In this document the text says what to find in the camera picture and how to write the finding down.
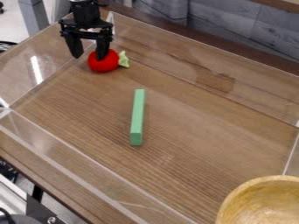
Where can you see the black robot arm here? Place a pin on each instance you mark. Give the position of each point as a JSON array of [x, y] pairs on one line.
[[86, 11]]

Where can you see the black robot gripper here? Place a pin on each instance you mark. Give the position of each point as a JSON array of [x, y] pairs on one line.
[[101, 31]]

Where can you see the grey table leg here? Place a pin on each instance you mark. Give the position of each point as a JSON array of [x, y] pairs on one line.
[[34, 15]]

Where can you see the red plush fruit green leaves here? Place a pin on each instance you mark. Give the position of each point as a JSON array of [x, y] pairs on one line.
[[113, 61]]

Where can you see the black device with cable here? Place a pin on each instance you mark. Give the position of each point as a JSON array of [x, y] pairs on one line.
[[30, 212]]

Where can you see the clear acrylic enclosure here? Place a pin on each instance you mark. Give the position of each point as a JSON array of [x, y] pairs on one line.
[[221, 122]]

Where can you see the wooden bowl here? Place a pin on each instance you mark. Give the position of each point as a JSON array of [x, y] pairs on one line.
[[264, 201]]

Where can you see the green rectangular block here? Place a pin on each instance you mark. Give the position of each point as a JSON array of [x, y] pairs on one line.
[[138, 118]]

